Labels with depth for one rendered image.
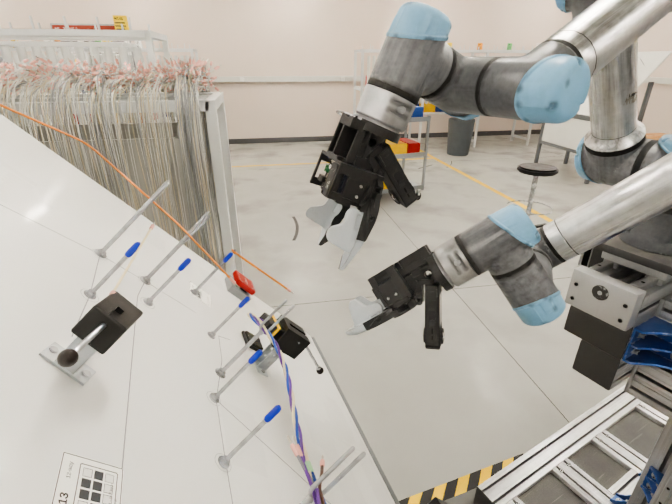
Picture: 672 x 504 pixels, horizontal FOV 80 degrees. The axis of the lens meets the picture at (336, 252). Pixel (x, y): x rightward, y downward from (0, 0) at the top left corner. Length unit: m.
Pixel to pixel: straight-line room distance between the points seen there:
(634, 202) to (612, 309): 0.32
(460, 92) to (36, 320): 0.56
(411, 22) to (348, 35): 8.33
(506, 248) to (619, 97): 0.48
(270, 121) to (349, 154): 8.22
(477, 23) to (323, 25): 3.17
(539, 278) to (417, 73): 0.36
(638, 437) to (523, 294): 1.45
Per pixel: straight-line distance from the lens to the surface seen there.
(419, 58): 0.57
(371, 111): 0.57
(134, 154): 1.31
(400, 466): 1.93
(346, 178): 0.56
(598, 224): 0.79
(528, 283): 0.69
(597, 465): 1.91
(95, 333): 0.39
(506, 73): 0.58
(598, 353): 1.14
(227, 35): 8.72
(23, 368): 0.43
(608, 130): 1.08
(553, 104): 0.55
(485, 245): 0.66
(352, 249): 0.58
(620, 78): 1.02
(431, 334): 0.71
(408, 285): 0.70
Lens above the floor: 1.54
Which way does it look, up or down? 25 degrees down
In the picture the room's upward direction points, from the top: straight up
